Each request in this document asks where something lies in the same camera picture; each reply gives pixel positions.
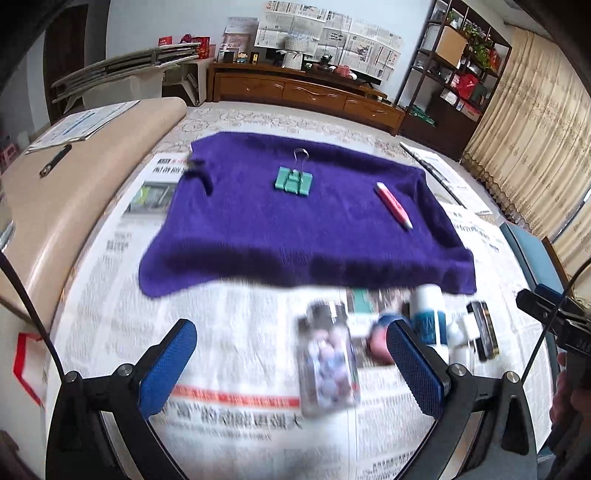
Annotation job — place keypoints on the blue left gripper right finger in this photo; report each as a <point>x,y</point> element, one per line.
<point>424,371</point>

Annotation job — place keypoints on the white usb plug light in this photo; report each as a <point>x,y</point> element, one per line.
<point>462,335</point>

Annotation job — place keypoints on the wooden tv cabinet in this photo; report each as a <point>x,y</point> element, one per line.
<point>317,91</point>

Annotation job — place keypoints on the blue chair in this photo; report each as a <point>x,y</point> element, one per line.
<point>533,257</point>

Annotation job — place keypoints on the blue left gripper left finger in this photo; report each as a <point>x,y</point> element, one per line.
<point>161,366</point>

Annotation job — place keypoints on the newspapers on wall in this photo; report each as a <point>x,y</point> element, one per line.
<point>317,33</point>

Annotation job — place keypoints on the white side table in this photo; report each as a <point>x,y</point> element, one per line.
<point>191,77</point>

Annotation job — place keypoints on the blue white cylindrical bottle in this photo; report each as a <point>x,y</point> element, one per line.
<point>427,314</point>

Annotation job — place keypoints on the clear candy bottle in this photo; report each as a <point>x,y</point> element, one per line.
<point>326,360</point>

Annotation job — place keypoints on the beige sofa armrest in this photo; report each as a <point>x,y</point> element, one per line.
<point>54,215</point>

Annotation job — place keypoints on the newspaper on table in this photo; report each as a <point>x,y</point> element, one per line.
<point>235,413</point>

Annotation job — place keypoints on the pink vaseline jar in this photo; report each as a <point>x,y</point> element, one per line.
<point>377,340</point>

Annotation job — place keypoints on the green binder clip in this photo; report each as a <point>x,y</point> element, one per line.
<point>295,180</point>

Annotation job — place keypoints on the white lace tablecloth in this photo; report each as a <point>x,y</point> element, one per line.
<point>211,118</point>

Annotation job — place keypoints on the folded newspaper at right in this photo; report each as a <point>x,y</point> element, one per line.
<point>449,178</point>

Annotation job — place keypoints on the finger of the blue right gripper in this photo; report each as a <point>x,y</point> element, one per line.
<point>548,293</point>

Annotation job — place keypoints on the white paper on armrest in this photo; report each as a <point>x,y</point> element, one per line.
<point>79,126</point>

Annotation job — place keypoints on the beige curtain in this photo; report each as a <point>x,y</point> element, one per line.
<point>531,149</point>

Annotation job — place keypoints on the black pen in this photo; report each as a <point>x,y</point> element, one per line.
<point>49,167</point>

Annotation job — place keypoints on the purple towel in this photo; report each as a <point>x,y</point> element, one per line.
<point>226,220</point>

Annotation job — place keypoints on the dark shelving unit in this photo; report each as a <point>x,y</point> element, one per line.
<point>455,70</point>

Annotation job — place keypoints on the person's right hand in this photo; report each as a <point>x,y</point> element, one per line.
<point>567,396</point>

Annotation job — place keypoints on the pink white lip balm tube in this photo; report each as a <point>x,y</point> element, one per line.
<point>393,205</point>

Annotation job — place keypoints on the black gold lighter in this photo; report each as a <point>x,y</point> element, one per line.
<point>487,344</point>

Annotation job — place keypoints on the folded grey rack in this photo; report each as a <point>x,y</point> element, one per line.
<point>115,68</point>

